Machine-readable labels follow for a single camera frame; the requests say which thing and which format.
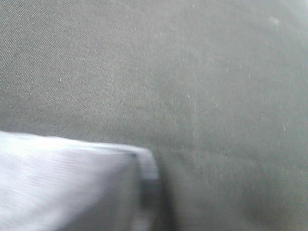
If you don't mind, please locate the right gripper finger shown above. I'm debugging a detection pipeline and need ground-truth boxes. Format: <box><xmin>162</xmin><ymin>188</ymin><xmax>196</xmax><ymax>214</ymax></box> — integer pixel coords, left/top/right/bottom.
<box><xmin>141</xmin><ymin>179</ymin><xmax>177</xmax><ymax>231</ymax></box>

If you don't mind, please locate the black table cloth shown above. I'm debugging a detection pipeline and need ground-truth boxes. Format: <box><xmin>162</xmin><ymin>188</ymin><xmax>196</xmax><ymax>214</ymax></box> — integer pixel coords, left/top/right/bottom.
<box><xmin>0</xmin><ymin>0</ymin><xmax>308</xmax><ymax>231</ymax></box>

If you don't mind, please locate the grey-purple microfibre towel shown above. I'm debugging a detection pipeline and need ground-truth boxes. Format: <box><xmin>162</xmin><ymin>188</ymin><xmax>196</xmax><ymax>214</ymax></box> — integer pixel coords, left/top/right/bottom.
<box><xmin>0</xmin><ymin>132</ymin><xmax>160</xmax><ymax>231</ymax></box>

